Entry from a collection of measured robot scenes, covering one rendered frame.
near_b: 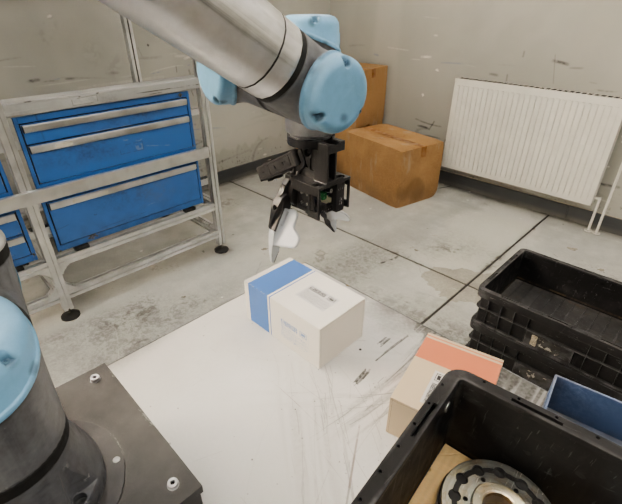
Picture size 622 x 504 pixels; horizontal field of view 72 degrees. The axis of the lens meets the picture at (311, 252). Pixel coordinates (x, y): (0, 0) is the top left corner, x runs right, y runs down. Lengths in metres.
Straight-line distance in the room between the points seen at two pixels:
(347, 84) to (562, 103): 2.61
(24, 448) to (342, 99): 0.41
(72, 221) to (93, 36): 1.21
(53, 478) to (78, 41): 2.57
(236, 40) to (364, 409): 0.55
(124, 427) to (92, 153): 1.55
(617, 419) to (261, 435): 0.51
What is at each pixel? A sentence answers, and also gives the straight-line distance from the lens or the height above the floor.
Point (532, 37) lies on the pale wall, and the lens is 3.17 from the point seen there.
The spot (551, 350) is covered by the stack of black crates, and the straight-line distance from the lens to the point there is 1.24.
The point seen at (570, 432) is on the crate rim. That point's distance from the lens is 0.47.
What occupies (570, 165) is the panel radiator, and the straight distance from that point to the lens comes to 3.05.
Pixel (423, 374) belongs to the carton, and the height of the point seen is 0.78.
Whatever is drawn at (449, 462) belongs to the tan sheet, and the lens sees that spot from 0.53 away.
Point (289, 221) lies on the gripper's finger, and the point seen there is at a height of 0.96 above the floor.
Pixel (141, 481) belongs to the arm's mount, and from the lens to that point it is 0.57.
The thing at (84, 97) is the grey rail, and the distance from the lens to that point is 1.97.
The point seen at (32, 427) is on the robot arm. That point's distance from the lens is 0.46.
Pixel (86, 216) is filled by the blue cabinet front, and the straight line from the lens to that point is 2.09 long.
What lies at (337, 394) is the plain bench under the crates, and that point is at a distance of 0.74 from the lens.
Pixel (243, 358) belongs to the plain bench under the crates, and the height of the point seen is 0.70.
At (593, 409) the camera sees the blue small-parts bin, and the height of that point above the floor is 0.74.
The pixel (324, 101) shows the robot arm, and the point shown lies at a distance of 0.42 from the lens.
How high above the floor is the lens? 1.26
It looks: 31 degrees down
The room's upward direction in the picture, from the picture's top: straight up
